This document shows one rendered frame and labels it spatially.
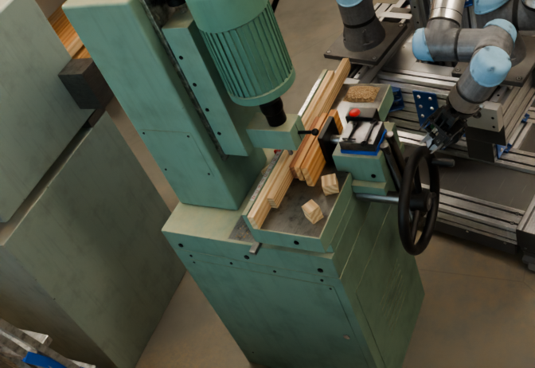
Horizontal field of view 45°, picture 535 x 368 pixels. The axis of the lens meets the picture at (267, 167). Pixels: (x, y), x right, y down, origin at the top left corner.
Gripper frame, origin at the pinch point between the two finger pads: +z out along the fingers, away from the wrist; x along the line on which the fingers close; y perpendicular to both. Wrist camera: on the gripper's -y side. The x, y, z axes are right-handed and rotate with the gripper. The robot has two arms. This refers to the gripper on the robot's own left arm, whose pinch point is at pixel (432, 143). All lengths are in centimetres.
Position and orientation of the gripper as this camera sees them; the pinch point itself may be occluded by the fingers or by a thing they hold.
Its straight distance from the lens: 167.7
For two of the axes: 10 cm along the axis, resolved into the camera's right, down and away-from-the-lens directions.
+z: -1.8, 5.0, 8.5
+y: -7.2, 5.2, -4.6
